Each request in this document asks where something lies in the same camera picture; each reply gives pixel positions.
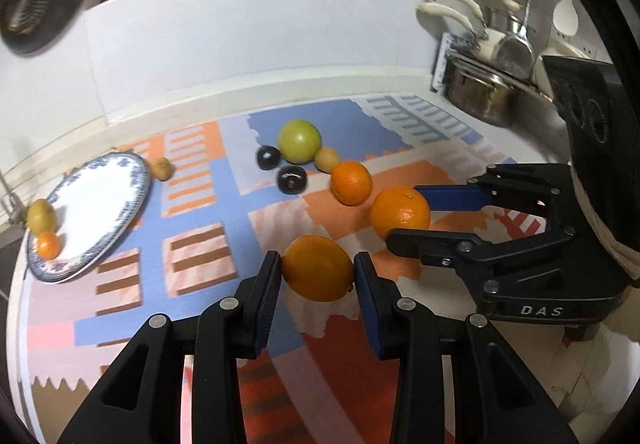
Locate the small tangerine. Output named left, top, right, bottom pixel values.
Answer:
left=36, top=230, right=61, bottom=260

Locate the medium orange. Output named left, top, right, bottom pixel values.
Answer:
left=331, top=160, right=374, bottom=206

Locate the steel skimmer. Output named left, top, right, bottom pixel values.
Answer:
left=495, top=0, right=538, bottom=80

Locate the stainless steel pot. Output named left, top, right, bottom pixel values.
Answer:
left=445, top=56, right=521, bottom=127

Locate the cream-handled saucepan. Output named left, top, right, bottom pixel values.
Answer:
left=417, top=1, right=506, bottom=60

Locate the blue-rimmed white plate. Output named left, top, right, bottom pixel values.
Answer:
left=26, top=151, right=152, bottom=284

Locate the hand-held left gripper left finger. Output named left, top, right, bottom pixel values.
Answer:
left=56, top=250, right=283, bottom=444

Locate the green apple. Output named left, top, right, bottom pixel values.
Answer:
left=278, top=119, right=322, bottom=163

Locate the patterned counter mat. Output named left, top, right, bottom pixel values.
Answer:
left=17, top=94, right=551, bottom=444

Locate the white spoon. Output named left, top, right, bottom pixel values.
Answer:
left=552, top=0, right=578, bottom=35

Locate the dark plum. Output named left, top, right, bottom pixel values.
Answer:
left=276, top=165, right=307, bottom=195
left=256, top=145, right=282, bottom=171

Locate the large yellowish orange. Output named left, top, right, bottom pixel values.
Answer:
left=281, top=235, right=356, bottom=301

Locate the large deep orange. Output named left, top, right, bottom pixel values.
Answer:
left=370, top=186, right=431, bottom=240

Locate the yellow-green round fruit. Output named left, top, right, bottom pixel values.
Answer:
left=26, top=200, right=57, bottom=234

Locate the lidded small steel pot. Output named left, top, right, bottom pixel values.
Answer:
left=482, top=0, right=536, bottom=36

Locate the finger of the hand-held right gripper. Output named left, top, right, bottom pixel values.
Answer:
left=386, top=225, right=581, bottom=297
left=414, top=163, right=576, bottom=232

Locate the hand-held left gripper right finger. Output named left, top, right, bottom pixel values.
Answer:
left=352, top=251, right=583, bottom=444

